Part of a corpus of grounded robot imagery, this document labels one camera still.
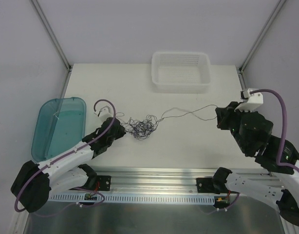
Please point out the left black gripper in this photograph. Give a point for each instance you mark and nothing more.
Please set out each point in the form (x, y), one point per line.
(114, 127)

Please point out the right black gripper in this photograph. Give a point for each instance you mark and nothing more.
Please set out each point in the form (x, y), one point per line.
(226, 118)

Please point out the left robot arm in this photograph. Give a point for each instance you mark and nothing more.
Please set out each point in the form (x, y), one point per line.
(37, 182)

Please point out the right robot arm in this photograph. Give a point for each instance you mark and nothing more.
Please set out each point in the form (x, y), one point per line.
(277, 157)

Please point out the teal transparent plastic bin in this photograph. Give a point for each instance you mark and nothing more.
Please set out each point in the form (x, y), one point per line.
(60, 126)

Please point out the white perforated plastic basket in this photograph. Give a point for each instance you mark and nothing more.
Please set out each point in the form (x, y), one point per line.
(181, 72)

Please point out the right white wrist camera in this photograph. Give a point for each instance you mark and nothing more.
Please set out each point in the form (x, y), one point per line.
(251, 100)

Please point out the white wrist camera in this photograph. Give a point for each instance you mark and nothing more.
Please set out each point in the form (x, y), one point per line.
(104, 113)
(251, 100)

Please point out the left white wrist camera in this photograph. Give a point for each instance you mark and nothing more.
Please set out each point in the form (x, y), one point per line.
(104, 113)

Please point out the aluminium mounting rail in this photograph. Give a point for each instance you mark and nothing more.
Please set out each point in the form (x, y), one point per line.
(163, 181)

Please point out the white slotted cable duct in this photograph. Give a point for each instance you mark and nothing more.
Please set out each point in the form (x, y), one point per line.
(135, 198)

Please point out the left aluminium frame post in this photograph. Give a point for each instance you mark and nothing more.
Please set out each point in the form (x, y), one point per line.
(51, 34)

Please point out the aluminium frame post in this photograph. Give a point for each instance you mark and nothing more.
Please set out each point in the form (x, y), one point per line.
(51, 34)
(262, 34)

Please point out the right aluminium frame post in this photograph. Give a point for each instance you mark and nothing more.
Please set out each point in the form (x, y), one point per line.
(262, 34)

